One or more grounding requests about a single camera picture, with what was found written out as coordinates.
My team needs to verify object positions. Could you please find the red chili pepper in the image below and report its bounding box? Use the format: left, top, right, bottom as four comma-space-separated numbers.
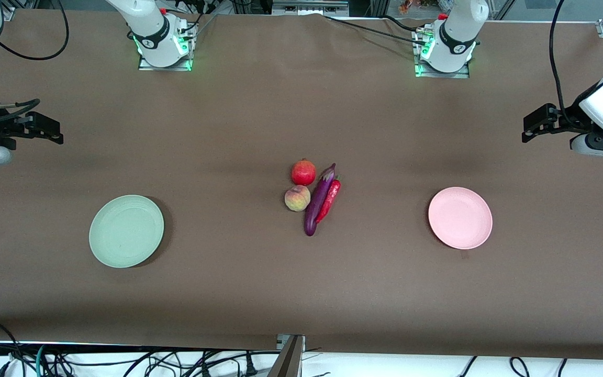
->
316, 180, 342, 225

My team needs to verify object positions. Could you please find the long purple eggplant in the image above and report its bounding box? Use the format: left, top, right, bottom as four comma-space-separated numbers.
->
304, 163, 337, 237

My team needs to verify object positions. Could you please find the red apple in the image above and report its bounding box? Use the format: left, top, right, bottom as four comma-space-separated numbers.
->
291, 159, 317, 187

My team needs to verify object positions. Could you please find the yellow pink peach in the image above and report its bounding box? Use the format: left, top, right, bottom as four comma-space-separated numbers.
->
284, 185, 311, 213

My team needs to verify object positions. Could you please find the pink plate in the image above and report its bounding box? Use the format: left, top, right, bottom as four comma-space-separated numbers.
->
428, 187, 493, 250

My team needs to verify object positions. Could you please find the light green plate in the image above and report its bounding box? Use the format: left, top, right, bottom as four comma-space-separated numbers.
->
88, 195, 165, 269

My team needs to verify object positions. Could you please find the brown table cloth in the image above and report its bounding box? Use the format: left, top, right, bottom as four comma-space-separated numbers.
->
0, 9, 603, 361

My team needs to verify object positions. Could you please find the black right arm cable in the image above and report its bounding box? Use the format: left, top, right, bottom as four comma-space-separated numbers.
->
0, 0, 70, 125

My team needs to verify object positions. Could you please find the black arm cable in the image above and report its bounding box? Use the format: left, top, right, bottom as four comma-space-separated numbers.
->
0, 0, 70, 125
549, 0, 580, 129

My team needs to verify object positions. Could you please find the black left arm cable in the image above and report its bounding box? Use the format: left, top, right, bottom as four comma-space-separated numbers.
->
549, 0, 580, 129

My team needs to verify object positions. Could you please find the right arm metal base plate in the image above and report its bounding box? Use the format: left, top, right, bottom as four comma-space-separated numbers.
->
138, 52, 194, 72

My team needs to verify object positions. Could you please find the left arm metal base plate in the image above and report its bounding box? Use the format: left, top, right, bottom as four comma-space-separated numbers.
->
414, 60, 471, 80

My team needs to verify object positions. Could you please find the short black table cable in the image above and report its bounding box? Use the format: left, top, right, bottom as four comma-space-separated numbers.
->
380, 15, 420, 33

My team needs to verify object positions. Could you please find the long black table cable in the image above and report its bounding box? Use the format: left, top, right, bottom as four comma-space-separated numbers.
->
325, 15, 429, 47

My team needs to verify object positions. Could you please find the metal rail with sockets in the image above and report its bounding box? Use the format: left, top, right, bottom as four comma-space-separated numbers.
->
271, 0, 350, 17

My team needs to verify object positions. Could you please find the grey metal camera post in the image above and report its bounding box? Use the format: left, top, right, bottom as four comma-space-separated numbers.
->
267, 335, 306, 377

